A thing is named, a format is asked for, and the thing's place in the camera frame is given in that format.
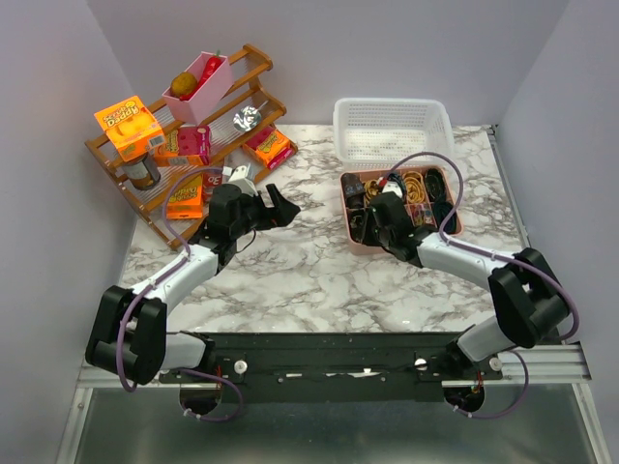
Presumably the wooden tiered shelf rack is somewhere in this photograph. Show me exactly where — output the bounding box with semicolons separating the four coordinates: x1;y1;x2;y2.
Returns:
85;44;297;249

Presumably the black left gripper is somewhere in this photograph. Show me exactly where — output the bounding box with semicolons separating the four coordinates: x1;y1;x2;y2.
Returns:
231;184;300;240

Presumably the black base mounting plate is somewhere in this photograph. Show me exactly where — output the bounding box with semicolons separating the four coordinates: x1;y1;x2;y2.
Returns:
159;331;504;405

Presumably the black gold floral tie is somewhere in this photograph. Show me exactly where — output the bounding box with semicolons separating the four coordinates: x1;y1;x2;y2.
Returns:
348;209;373;247

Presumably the red small carton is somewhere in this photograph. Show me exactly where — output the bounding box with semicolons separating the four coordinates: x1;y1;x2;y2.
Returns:
202;172;223;189

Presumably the red chili pepper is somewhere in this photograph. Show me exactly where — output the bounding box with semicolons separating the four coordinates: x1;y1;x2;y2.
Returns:
179;50;223;101

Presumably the pink divided organizer box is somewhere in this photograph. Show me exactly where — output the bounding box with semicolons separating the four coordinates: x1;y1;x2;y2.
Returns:
340;165;457;255

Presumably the dark teal rolled tie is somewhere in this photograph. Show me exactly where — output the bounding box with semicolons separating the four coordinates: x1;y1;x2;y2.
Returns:
432;200;458;235

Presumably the brown round fruit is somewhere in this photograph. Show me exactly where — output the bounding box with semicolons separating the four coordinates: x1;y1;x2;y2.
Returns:
169;72;197;100

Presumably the yellow rolled tie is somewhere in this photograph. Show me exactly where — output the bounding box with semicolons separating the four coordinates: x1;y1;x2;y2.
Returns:
364;178;385;203
402;171;427;204

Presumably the orange Scrub Daddy box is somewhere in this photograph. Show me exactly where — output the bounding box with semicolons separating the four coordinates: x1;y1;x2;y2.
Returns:
94;96;165;162

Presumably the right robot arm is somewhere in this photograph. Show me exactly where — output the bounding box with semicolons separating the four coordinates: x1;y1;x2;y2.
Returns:
362;192;571;379

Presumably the pink rectangular bin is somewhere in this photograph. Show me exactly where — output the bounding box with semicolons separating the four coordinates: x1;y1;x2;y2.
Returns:
162;51;233;125

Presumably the pink orange sponge box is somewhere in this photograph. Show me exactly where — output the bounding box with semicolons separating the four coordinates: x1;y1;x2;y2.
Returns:
153;125;211;167

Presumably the silver metal scoop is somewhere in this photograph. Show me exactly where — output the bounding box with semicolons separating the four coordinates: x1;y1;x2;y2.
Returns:
232;101;269;133

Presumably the brown blue rolled tie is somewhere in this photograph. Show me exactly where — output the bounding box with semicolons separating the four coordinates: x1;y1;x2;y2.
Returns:
340;173;366;209

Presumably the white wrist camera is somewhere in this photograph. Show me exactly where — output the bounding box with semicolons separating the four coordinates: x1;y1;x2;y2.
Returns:
222;164;257;196
378;178;406;199

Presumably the orange pink box right shelf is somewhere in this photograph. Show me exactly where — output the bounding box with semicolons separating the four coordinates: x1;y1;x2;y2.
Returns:
242;126;294;169

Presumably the dark glass jar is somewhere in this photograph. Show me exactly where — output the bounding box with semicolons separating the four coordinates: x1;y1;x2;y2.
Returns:
121;153;161;190

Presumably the aluminium rail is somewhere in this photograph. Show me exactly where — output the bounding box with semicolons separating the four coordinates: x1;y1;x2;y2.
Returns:
442;343;592;388

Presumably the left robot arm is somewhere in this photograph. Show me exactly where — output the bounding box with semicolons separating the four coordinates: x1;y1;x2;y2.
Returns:
85;184;300;392

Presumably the colourful patterned rolled tie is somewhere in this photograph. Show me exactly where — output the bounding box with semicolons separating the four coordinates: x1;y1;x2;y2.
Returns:
410;203;435;226

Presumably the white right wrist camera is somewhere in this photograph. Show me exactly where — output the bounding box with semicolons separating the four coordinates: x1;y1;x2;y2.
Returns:
378;178;406;199

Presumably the white perforated plastic basket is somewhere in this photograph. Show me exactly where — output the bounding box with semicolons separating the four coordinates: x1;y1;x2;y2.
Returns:
333;98;455;170

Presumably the orange box bottom shelf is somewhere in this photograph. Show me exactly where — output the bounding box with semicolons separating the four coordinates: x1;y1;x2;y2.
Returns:
164;174;203;220

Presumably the black gold rolled tie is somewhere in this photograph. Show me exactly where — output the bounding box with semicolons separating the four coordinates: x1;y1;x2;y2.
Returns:
424;168;447;202

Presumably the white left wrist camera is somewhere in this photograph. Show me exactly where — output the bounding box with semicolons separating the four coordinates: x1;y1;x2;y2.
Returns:
222;164;257;196

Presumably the dark blue rolled tie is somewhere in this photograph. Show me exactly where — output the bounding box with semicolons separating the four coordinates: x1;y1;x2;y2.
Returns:
387;172;407;195

